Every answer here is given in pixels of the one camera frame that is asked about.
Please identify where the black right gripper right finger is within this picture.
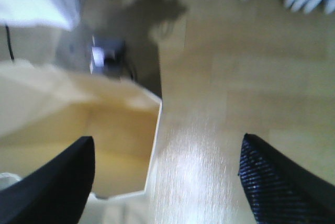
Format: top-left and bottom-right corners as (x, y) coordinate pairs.
(238, 133), (334, 223)

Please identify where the white plastic trash bin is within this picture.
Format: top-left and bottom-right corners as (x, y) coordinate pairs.
(1, 60), (162, 198)

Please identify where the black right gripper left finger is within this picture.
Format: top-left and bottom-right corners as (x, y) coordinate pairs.
(1, 136), (95, 223)

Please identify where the black socket power cable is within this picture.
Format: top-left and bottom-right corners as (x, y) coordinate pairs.
(5, 25), (15, 62)

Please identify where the white floor power socket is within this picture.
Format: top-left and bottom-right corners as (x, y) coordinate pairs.
(90, 36), (126, 78)

